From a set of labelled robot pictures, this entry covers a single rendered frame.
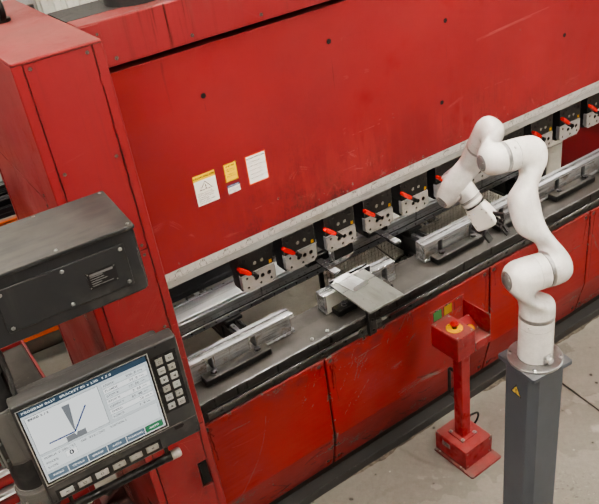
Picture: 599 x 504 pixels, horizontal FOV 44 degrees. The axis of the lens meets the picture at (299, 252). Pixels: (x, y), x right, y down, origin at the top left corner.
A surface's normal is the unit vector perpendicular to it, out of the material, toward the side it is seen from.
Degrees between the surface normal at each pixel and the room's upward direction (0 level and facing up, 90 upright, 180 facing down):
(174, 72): 90
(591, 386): 0
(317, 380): 90
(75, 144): 90
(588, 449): 0
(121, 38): 90
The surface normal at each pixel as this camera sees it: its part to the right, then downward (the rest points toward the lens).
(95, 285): 0.51, 0.39
